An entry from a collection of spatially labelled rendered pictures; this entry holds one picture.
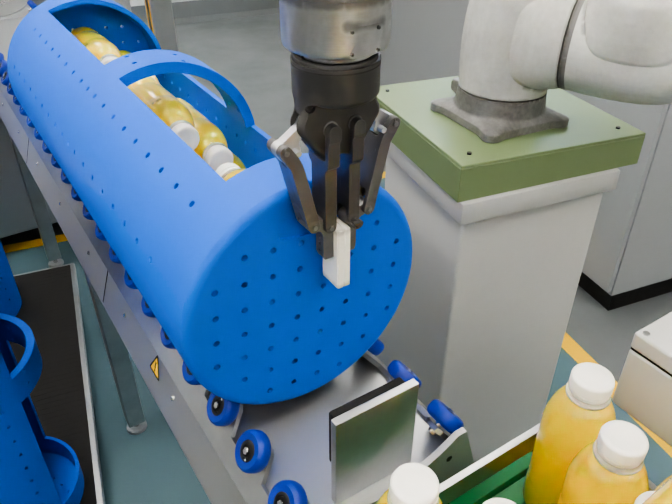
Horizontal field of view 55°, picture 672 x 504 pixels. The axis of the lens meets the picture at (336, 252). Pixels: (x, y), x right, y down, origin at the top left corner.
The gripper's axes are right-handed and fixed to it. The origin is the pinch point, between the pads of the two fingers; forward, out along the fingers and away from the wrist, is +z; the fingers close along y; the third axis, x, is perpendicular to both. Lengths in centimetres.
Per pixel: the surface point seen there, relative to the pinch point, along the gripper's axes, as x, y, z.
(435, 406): -9.4, 7.0, 18.0
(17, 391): 63, -33, 57
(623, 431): -27.3, 11.5, 6.9
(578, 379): -21.2, 13.0, 6.9
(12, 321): 81, -30, 54
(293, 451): -2.4, -7.3, 23.3
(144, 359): 27.7, -15.2, 29.4
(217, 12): 489, 195, 110
